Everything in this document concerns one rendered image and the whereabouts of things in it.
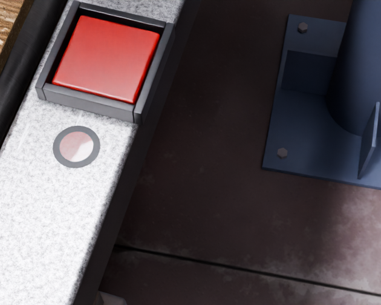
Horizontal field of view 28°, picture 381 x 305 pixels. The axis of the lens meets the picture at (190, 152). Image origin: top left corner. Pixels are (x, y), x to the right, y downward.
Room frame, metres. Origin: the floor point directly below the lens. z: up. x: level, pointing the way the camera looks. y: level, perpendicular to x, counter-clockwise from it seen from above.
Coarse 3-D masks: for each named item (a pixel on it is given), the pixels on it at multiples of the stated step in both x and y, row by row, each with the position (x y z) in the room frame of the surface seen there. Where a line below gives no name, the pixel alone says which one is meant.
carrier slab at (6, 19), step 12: (0, 0) 0.34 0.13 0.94; (12, 0) 0.34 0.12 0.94; (24, 0) 0.34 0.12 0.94; (0, 12) 0.33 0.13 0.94; (12, 12) 0.33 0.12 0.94; (24, 12) 0.33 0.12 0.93; (0, 24) 0.32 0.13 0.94; (12, 24) 0.32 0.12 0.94; (0, 36) 0.31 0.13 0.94; (12, 36) 0.31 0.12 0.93; (0, 48) 0.30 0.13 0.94; (0, 60) 0.29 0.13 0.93; (0, 72) 0.29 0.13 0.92
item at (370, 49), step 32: (288, 32) 0.96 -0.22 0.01; (320, 32) 0.96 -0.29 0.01; (352, 32) 0.77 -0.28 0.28; (288, 64) 0.82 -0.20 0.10; (320, 64) 0.81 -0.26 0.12; (352, 64) 0.74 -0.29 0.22; (288, 96) 0.80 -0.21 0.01; (320, 96) 0.80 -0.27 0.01; (352, 96) 0.73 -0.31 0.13; (288, 128) 0.73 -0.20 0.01; (320, 128) 0.72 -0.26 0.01; (352, 128) 0.71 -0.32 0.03; (288, 160) 0.65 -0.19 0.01; (320, 160) 0.65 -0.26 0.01; (352, 160) 0.65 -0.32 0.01
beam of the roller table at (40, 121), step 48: (96, 0) 0.35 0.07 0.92; (144, 0) 0.35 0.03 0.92; (192, 0) 0.37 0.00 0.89; (48, 48) 0.31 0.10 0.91; (48, 144) 0.23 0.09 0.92; (144, 144) 0.25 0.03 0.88; (0, 192) 0.20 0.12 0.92; (48, 192) 0.20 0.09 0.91; (96, 192) 0.20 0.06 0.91; (0, 240) 0.17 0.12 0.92; (48, 240) 0.17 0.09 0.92; (96, 240) 0.17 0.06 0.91; (0, 288) 0.14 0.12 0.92; (48, 288) 0.13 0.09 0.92; (96, 288) 0.15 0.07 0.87
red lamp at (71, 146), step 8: (72, 136) 0.24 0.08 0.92; (80, 136) 0.24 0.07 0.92; (88, 136) 0.24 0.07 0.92; (64, 144) 0.23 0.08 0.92; (72, 144) 0.23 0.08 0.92; (80, 144) 0.23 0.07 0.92; (88, 144) 0.23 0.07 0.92; (64, 152) 0.23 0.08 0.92; (72, 152) 0.23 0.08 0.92; (80, 152) 0.23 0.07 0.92; (88, 152) 0.23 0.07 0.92; (72, 160) 0.22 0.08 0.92; (80, 160) 0.22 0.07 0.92
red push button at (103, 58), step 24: (96, 24) 0.32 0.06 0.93; (120, 24) 0.32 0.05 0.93; (72, 48) 0.30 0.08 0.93; (96, 48) 0.30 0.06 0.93; (120, 48) 0.30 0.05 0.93; (144, 48) 0.30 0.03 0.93; (72, 72) 0.28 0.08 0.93; (96, 72) 0.28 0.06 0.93; (120, 72) 0.28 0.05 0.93; (144, 72) 0.28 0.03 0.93; (120, 96) 0.26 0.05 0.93
